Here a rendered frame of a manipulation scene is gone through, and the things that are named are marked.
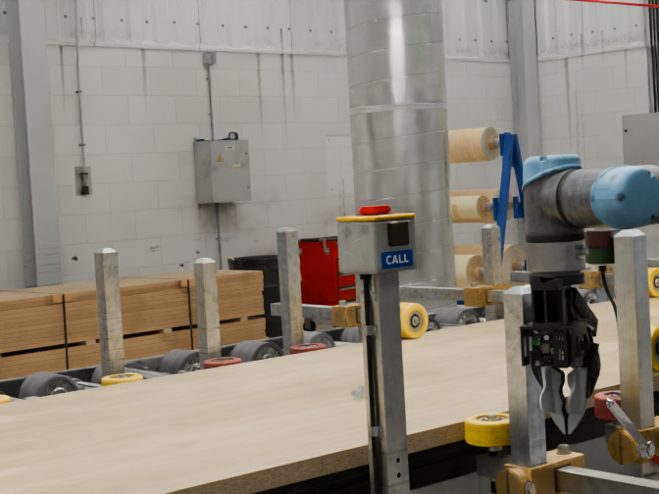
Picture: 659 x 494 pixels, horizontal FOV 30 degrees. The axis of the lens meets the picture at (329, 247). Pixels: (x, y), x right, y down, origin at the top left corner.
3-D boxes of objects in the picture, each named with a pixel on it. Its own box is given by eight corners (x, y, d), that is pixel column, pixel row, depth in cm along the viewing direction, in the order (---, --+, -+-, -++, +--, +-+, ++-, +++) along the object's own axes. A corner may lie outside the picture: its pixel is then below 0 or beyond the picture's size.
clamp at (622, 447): (688, 450, 190) (686, 418, 189) (635, 467, 181) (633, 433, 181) (657, 445, 194) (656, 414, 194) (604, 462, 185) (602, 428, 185)
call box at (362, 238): (419, 274, 151) (415, 212, 151) (377, 280, 147) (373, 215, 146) (380, 273, 156) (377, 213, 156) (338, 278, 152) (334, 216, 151)
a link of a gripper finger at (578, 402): (556, 441, 158) (552, 370, 157) (570, 431, 163) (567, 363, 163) (580, 442, 156) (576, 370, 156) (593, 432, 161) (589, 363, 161)
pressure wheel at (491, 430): (519, 484, 184) (515, 408, 184) (526, 498, 176) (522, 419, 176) (466, 486, 184) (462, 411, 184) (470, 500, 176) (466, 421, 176)
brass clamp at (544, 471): (589, 489, 173) (587, 454, 173) (526, 510, 165) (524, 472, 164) (555, 482, 178) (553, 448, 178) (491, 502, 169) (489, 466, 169)
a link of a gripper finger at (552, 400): (532, 439, 159) (529, 369, 159) (547, 430, 164) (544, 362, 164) (556, 441, 158) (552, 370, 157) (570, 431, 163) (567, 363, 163)
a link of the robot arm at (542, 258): (536, 239, 165) (596, 237, 161) (537, 273, 165) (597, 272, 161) (517, 243, 158) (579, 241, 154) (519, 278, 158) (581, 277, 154)
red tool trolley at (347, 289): (393, 325, 1060) (388, 231, 1055) (336, 337, 1002) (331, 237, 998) (350, 323, 1091) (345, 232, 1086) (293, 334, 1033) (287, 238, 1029)
